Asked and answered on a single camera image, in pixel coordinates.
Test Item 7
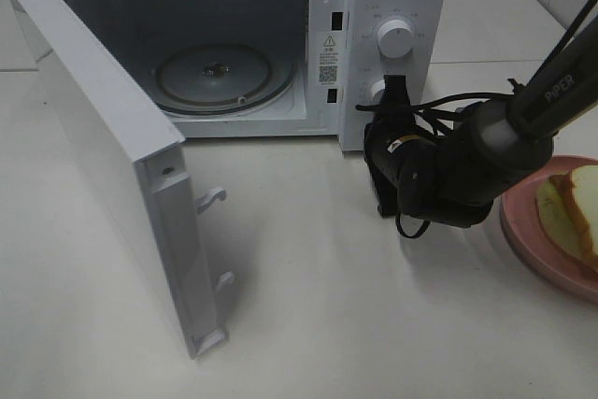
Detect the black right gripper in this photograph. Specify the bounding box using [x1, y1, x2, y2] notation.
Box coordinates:
[364, 75, 439, 218]

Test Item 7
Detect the pink round plate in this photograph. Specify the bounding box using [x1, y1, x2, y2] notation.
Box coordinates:
[500, 155, 597, 304]

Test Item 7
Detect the white bread sandwich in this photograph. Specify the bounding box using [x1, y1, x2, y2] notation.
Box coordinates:
[536, 165, 597, 272]

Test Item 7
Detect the white microwave door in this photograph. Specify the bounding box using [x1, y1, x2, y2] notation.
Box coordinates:
[9, 0, 233, 357]

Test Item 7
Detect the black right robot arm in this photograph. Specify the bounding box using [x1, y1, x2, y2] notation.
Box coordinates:
[356, 0, 597, 237]

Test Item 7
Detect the lower white timer knob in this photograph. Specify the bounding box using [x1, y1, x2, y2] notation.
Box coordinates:
[369, 79, 386, 105]

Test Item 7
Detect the upper white control knob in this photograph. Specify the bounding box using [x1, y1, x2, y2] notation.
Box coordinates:
[377, 18, 415, 59]

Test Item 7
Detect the white microwave oven body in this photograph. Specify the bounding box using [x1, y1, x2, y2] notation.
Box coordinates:
[64, 0, 443, 151]

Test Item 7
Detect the glass microwave turntable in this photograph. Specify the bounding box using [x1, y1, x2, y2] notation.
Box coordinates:
[133, 42, 297, 117]

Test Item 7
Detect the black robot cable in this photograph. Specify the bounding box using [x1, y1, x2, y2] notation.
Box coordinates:
[354, 0, 598, 239]

